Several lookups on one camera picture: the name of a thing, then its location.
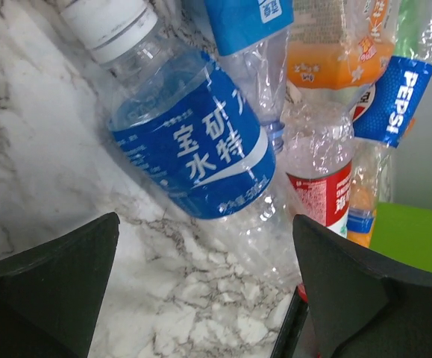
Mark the orange label bottle centre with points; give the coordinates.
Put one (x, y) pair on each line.
(338, 44)

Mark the blue label bottle back right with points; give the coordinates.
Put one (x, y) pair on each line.
(385, 111)

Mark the nongfu red label bottle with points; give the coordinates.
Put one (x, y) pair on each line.
(317, 159)

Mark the blue label water bottle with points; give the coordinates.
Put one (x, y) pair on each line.
(177, 116)

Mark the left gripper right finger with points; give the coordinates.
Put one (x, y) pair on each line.
(362, 303)

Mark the green sprite bottle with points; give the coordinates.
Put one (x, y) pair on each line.
(414, 31)

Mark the crushed blue label bottle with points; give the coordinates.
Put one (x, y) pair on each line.
(251, 37)

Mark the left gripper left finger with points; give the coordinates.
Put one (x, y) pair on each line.
(51, 295)

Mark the green plastic bin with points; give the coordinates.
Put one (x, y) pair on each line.
(404, 233)

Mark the orange juice bottle right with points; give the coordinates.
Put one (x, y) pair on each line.
(368, 163)

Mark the right black foam pad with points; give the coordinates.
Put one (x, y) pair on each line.
(291, 328)

